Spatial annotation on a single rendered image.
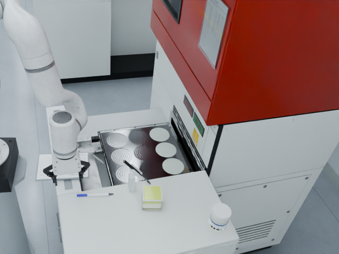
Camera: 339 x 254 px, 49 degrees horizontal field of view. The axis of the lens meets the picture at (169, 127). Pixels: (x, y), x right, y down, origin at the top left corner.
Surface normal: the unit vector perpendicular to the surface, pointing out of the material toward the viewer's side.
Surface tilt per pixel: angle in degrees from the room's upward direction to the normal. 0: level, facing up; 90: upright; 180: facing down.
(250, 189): 90
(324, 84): 90
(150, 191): 0
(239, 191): 90
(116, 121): 0
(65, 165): 91
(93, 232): 0
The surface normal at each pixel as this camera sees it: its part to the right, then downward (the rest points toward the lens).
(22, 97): 0.11, -0.74
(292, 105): 0.31, 0.66
